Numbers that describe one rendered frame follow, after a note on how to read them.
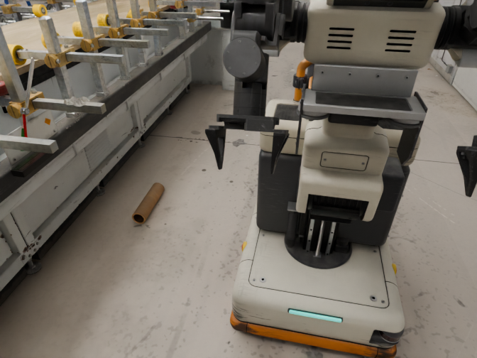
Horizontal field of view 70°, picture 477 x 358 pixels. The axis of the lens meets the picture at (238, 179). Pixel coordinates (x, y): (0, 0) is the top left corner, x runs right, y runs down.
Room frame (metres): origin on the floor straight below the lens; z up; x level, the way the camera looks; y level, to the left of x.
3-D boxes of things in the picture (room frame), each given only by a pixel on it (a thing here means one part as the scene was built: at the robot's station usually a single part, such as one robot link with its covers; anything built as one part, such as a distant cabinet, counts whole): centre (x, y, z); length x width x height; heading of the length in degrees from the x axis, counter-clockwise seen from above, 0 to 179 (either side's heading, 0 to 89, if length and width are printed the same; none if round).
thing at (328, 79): (0.74, -0.28, 0.99); 0.28 x 0.16 x 0.22; 78
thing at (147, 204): (1.60, 0.54, 0.04); 0.30 x 0.08 x 0.08; 169
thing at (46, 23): (1.39, 0.72, 0.86); 0.04 x 0.04 x 0.48; 79
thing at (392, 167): (0.85, -0.36, 0.68); 0.28 x 0.27 x 0.25; 78
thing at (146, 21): (2.16, 0.56, 0.95); 0.50 x 0.04 x 0.04; 79
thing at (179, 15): (2.39, 0.45, 0.95); 0.36 x 0.03 x 0.03; 79
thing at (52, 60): (1.41, 0.72, 0.95); 0.14 x 0.06 x 0.05; 169
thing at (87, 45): (1.65, 0.67, 0.95); 0.14 x 0.06 x 0.05; 169
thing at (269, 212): (1.12, -0.35, 0.59); 0.55 x 0.34 x 0.83; 78
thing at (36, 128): (1.11, 0.75, 0.75); 0.26 x 0.01 x 0.10; 169
